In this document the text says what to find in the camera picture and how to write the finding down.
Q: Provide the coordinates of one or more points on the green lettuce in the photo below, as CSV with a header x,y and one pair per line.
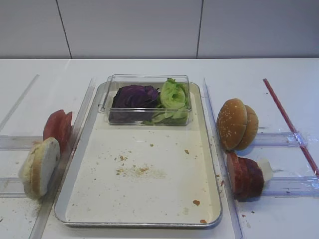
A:
x,y
173,104

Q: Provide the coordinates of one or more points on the front meat patty slice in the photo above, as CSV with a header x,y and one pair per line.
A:
x,y
235,172

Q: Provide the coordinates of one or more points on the meat patty slice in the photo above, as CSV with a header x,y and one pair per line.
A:
x,y
235,172
257,180
247,162
246,181

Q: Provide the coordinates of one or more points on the front tomato slice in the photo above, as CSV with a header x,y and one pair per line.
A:
x,y
64,131

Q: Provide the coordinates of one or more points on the tomato slice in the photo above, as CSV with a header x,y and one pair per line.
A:
x,y
52,125
64,131

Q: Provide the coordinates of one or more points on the rear tomato slice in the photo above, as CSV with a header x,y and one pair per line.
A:
x,y
52,125

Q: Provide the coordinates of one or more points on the white bread slice front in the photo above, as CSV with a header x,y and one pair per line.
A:
x,y
49,159

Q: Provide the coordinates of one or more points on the bread slice behind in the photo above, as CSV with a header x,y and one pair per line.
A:
x,y
34,158

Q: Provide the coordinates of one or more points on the purple cabbage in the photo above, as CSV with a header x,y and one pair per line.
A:
x,y
133,96

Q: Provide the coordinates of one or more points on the clear plastic container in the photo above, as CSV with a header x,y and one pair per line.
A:
x,y
117,81

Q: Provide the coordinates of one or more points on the sesame bun top front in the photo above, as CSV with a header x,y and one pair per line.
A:
x,y
231,123

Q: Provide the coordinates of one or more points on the metal baking tray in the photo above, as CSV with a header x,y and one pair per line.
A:
x,y
138,176

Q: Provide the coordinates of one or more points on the bun half behind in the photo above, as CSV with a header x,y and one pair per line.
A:
x,y
251,129

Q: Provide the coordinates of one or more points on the white pusher block lower right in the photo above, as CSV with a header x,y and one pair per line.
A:
x,y
266,169

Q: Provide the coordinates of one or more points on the red plastic strip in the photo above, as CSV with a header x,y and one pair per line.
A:
x,y
291,127

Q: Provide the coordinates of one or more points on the clear rail upper right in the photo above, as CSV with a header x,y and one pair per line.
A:
x,y
279,139

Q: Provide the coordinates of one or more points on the clear long rail right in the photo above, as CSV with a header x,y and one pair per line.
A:
x,y
225,183

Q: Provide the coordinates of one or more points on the clear long rail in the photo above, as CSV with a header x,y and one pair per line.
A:
x,y
225,183
57,176

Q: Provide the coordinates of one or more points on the clear rail upper left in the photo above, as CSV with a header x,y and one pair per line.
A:
x,y
11,143

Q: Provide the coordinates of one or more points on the clear rail lower right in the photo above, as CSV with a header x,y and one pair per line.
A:
x,y
307,186

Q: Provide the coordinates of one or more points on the clear rail lower left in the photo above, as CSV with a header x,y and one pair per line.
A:
x,y
11,188

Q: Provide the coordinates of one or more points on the clear long rail left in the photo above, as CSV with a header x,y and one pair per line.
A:
x,y
57,176

